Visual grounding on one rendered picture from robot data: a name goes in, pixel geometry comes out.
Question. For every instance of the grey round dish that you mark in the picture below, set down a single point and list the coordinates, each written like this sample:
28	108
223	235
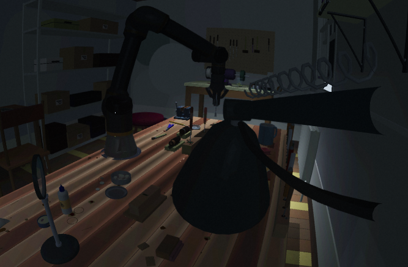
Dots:
121	177

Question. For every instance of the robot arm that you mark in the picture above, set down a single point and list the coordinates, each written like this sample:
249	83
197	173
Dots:
123	66

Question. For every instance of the green cradle block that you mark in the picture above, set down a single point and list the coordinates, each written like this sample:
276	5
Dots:
172	149
187	135

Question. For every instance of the green hand tool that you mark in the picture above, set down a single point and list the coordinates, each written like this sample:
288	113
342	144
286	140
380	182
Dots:
159	136

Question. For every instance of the blue screwdriver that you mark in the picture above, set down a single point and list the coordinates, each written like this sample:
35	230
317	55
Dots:
169	127

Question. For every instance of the white box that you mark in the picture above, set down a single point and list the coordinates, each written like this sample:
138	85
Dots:
47	65

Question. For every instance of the black desk lamp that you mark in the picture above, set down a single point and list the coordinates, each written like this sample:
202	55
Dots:
220	183

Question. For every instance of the black box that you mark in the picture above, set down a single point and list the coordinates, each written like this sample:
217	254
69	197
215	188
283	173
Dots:
93	125
56	137

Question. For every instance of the blue mug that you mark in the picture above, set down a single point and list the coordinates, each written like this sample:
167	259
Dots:
267	135

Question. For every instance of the stepped wooden block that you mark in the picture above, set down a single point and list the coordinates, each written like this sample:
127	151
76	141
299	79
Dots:
145	203

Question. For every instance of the wooden side table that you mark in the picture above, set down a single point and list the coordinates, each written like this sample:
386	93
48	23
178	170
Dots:
197	85

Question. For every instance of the small brown purple block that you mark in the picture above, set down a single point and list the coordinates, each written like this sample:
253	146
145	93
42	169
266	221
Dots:
168	247

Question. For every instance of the blue round tin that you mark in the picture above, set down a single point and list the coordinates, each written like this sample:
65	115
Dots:
43	221

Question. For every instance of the pegboard with tools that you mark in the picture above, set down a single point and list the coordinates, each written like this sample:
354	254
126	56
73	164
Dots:
257	60

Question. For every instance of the blue bench vise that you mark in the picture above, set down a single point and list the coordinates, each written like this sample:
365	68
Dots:
183	112

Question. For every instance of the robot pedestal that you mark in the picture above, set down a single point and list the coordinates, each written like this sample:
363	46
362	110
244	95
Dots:
122	147

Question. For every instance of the yellow-green flat box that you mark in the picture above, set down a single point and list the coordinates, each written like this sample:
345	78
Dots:
58	24

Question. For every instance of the white glue bottle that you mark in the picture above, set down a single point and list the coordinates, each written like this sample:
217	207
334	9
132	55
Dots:
65	202

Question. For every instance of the white metal shelf unit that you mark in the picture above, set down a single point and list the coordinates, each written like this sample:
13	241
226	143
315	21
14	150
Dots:
57	32

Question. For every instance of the purple bench grinder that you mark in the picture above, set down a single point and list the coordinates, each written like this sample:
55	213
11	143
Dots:
231	75

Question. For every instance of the grey round lid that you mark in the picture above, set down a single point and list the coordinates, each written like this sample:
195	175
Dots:
116	192

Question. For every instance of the red round stool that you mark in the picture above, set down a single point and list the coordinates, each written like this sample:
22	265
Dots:
148	118

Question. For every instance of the black instrument case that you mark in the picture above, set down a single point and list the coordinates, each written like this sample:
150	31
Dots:
85	98
105	60

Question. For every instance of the dark square pad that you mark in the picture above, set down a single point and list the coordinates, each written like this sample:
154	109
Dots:
143	246
150	261

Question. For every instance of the wide brown cardboard box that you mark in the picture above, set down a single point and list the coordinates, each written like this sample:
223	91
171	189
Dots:
100	25

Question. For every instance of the wooden chair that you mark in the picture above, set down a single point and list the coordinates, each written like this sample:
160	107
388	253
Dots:
20	155

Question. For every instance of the tan wooden block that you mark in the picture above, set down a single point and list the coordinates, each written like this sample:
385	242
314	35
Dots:
189	147

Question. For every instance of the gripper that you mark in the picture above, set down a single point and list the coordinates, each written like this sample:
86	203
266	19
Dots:
218	83

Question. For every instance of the magnifying glass on stand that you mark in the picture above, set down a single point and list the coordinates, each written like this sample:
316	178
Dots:
58	248

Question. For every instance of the tall brown cardboard box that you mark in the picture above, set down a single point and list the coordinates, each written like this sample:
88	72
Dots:
76	58

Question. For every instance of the yellow pencil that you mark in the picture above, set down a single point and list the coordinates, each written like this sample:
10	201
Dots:
178	123

